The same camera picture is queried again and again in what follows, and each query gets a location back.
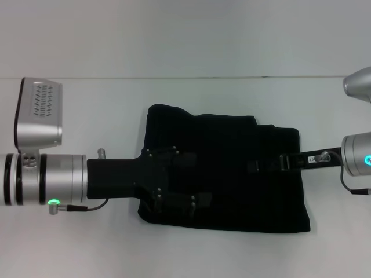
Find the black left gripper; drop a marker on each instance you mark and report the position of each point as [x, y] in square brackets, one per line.
[121, 178]

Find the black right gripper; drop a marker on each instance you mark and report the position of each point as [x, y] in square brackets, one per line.
[313, 159]

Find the black shirt with white print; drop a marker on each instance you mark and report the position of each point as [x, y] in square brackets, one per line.
[246, 197]

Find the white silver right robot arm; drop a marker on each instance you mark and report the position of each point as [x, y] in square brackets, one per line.
[358, 156]

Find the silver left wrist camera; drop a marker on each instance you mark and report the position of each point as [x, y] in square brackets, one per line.
[40, 116]

